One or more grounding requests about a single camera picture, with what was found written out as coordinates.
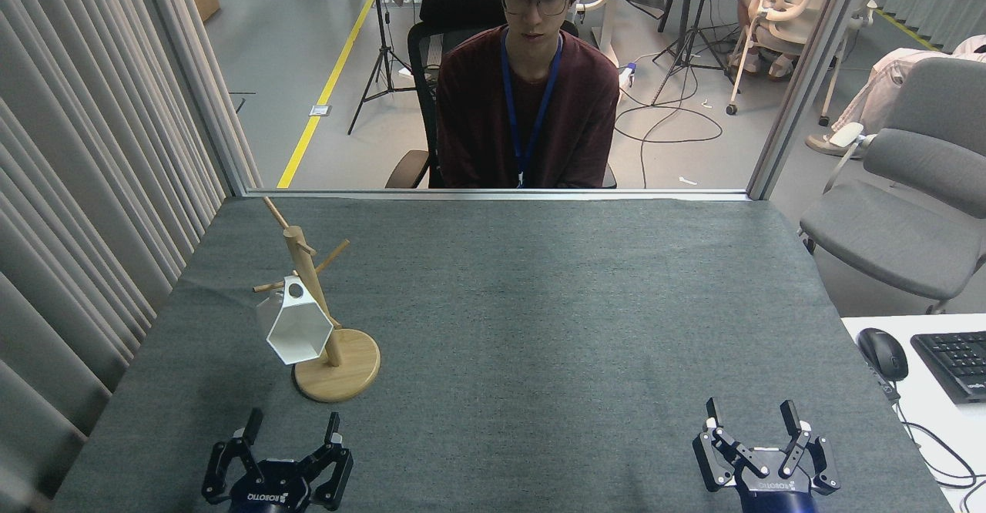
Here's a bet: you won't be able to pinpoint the black floor cable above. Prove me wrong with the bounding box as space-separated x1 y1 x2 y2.
615 51 725 189

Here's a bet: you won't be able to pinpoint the blue lanyard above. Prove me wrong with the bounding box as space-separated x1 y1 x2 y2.
501 28 565 188

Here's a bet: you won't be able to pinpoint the yellow floor tape line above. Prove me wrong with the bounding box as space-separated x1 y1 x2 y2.
277 0 386 189

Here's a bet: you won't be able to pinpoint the seated background person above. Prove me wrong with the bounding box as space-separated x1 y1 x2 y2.
736 0 802 82

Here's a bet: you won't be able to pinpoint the white wheeled stand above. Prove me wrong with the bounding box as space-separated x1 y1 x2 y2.
574 0 640 89

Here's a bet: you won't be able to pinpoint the long grey curtain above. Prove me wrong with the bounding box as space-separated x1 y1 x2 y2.
0 0 261 513

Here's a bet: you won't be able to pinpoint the white wheeled chair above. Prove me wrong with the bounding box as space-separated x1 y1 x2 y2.
726 0 842 116

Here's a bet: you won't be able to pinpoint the black desk cable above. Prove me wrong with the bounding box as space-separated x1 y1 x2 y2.
894 397 986 513

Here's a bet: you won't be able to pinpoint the silver frame post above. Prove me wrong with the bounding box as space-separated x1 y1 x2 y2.
135 0 252 198
746 0 867 201

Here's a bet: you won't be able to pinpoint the black keyboard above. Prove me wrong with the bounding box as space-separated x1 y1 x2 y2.
911 331 986 405

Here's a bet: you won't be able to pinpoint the dark grey table cloth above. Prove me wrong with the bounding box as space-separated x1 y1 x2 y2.
50 196 952 513

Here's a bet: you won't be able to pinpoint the wooden cup rack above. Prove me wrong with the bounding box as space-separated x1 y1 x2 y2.
253 196 381 404

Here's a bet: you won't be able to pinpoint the black tripod stand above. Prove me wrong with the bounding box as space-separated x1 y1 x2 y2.
348 0 417 135
651 0 739 106

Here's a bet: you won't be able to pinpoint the black computer mouse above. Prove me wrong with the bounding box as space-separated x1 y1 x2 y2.
857 328 909 381

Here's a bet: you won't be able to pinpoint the white hexagonal cup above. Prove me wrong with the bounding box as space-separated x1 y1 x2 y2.
255 275 334 366

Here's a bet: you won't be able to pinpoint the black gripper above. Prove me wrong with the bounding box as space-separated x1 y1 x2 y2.
693 397 841 513
202 407 354 513

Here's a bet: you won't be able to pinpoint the silver frame rail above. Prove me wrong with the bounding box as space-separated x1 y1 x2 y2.
245 187 750 203

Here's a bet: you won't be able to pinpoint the reclining background person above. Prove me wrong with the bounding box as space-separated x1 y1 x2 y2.
807 34 986 161

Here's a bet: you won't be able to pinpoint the grey padded chair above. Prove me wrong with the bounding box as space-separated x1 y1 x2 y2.
799 57 986 315

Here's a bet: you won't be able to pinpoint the white chair frame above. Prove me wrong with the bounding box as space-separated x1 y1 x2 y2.
818 0 888 127

